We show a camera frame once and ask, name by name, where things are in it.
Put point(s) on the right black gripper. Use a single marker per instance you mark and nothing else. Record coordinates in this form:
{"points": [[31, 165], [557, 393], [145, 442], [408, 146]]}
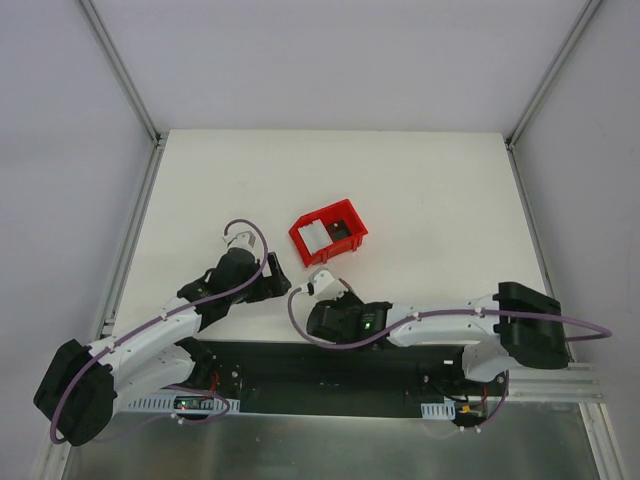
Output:
{"points": [[325, 320]]}

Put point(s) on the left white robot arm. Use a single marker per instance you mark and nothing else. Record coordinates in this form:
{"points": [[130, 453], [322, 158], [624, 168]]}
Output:
{"points": [[86, 385]]}

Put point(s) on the left aluminium frame post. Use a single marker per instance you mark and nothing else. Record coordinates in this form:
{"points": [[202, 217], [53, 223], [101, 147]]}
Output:
{"points": [[120, 72]]}

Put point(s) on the left white cable duct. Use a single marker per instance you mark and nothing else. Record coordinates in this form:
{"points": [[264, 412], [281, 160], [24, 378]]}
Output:
{"points": [[182, 403]]}

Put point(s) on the right aluminium frame post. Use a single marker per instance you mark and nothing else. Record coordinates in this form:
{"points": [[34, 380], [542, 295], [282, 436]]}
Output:
{"points": [[568, 45]]}

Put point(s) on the right white cable duct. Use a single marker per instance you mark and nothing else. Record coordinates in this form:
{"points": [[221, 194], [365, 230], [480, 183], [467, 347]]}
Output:
{"points": [[445, 411]]}

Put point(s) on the white card stack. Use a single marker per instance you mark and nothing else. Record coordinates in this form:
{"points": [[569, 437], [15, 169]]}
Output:
{"points": [[315, 236]]}

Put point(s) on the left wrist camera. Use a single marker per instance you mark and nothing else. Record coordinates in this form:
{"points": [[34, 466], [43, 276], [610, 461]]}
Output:
{"points": [[245, 240]]}

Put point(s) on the red plastic bin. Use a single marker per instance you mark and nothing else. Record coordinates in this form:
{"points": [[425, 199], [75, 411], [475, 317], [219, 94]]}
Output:
{"points": [[341, 210]]}

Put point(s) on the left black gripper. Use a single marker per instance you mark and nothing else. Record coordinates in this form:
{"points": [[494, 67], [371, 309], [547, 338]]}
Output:
{"points": [[267, 282]]}

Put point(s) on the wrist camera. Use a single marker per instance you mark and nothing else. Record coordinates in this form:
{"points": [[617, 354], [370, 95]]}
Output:
{"points": [[245, 240], [323, 285]]}

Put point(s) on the aluminium frame post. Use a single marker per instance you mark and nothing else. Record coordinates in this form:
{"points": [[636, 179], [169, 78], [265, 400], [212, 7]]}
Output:
{"points": [[568, 45], [120, 72]]}

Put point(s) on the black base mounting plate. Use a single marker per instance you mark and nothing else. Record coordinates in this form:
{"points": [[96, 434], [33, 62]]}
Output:
{"points": [[304, 379]]}

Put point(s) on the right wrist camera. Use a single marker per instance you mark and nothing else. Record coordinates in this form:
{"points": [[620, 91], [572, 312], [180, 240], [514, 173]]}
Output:
{"points": [[323, 285]]}

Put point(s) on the white cable duct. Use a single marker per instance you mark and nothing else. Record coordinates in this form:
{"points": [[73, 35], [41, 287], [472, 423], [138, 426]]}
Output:
{"points": [[182, 403], [445, 411]]}

